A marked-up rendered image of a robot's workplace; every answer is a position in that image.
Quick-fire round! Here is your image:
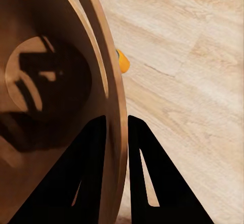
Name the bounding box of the trash can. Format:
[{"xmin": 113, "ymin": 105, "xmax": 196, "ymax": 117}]
[{"xmin": 0, "ymin": 0, "xmax": 129, "ymax": 224}]

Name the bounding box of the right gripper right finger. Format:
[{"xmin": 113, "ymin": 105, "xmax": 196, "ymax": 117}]
[{"xmin": 128, "ymin": 116, "xmax": 215, "ymax": 224}]

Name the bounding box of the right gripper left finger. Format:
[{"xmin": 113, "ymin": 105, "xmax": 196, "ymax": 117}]
[{"xmin": 8, "ymin": 115, "xmax": 107, "ymax": 224}]

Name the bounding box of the can of soda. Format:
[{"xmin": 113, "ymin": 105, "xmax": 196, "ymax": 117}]
[{"xmin": 116, "ymin": 49, "xmax": 130, "ymax": 73}]

